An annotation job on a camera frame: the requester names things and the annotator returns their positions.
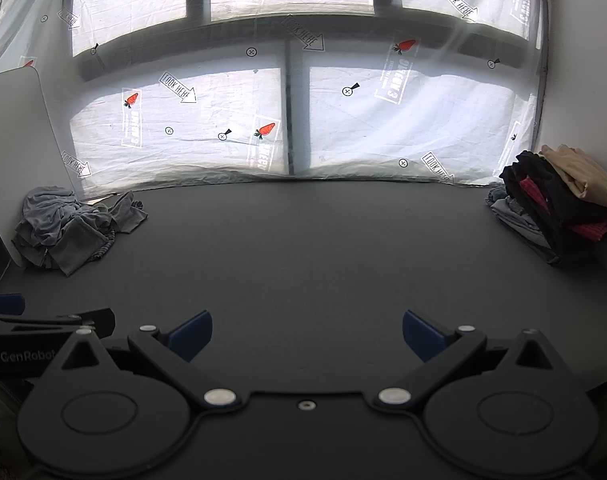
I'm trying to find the crumpled blue-grey garment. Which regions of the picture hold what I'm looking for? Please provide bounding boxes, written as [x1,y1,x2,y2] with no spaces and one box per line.
[12,186,115,277]

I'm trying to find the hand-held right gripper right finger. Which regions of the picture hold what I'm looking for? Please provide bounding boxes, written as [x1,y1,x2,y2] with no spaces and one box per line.
[370,309,565,409]

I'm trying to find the window frame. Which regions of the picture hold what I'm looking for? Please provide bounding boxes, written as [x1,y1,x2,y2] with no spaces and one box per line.
[63,0,547,176]

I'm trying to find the stack of folded clothes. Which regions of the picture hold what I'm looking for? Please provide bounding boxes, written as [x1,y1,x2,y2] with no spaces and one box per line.
[499,150,607,267]

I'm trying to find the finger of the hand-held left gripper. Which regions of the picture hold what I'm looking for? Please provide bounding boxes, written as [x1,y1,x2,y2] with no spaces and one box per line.
[0,293,27,315]
[0,308,117,339]

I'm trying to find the folded grey garment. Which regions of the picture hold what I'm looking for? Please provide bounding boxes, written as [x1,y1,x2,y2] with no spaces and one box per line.
[485,185,559,264]

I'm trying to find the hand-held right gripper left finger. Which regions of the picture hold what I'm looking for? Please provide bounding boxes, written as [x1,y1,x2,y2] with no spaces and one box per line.
[57,309,243,409]

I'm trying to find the printed white translucent sheet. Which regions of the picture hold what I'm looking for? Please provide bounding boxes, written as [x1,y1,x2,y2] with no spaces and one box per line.
[0,0,553,192]

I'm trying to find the crumpled dark grey garment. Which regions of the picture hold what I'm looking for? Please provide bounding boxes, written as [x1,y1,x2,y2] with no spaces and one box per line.
[86,190,149,262]

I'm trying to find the folded red garment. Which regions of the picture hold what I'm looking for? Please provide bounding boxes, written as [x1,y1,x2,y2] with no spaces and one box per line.
[517,174,607,242]

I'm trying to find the folded tan garment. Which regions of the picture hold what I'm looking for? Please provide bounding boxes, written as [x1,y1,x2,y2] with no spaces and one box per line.
[540,144,607,209]

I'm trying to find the white board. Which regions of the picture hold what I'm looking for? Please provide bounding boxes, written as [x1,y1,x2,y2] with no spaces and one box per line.
[0,67,80,267]

